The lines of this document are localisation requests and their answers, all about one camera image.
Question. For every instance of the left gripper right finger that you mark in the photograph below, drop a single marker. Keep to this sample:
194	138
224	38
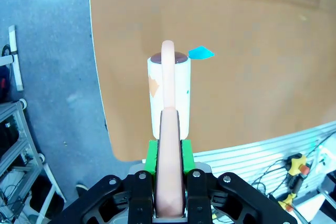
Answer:
197	197

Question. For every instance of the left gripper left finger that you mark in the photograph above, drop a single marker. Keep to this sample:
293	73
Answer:
141	197

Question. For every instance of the black shoe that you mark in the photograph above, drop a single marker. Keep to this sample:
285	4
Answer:
82	190

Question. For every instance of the yellow and orange connectors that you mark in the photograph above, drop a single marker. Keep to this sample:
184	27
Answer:
296	165

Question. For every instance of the blue paper scrap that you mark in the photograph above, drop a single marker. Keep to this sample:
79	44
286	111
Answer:
200	53

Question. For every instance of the white pole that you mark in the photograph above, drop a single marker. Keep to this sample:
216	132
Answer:
16	58

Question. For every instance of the silver aluminium frame rail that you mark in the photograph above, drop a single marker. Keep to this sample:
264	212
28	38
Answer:
249	153

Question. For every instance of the aluminium frame cart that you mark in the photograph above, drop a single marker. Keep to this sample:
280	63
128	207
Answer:
18	150

